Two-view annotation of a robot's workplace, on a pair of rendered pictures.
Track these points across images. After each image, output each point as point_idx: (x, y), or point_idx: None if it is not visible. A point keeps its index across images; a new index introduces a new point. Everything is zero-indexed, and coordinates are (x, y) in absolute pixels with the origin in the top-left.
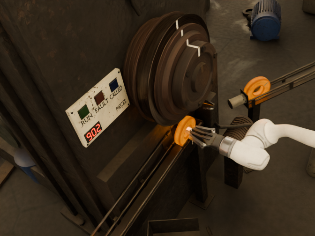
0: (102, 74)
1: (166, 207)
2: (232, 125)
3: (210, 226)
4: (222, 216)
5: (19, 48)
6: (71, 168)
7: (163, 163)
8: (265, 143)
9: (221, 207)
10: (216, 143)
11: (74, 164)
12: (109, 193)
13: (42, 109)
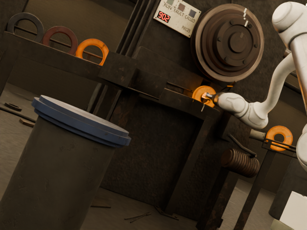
0: (192, 4)
1: (139, 160)
2: (240, 143)
3: (151, 215)
4: (169, 222)
5: None
6: (130, 43)
7: None
8: (250, 110)
9: (175, 222)
10: (217, 93)
11: (136, 37)
12: None
13: None
